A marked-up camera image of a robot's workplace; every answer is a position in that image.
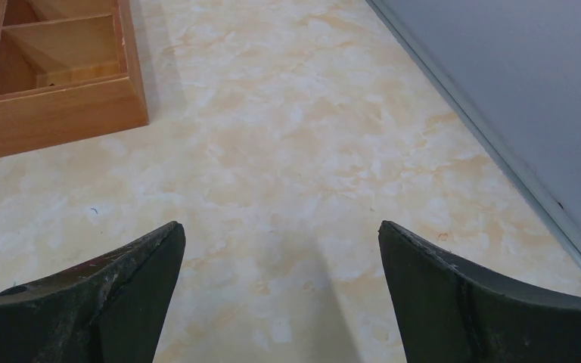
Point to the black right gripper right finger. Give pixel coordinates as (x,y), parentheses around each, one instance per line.
(450,309)

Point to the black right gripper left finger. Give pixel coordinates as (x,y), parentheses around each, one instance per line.
(108,309)

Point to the wooden compartment tray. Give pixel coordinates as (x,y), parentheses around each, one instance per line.
(69,70)

